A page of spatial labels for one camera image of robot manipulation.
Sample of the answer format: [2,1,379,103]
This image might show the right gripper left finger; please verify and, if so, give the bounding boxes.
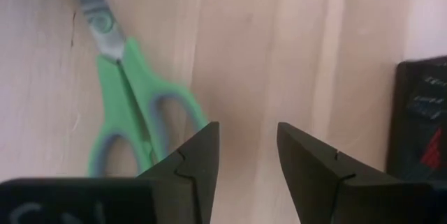
[138,121,220,224]

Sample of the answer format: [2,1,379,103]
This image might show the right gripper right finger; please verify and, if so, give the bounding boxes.
[277,122,390,224]

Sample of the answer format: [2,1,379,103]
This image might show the green-handled scissors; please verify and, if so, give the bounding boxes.
[68,0,210,179]

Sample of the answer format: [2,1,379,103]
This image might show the black mesh desk organizer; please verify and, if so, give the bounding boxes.
[386,55,447,186]

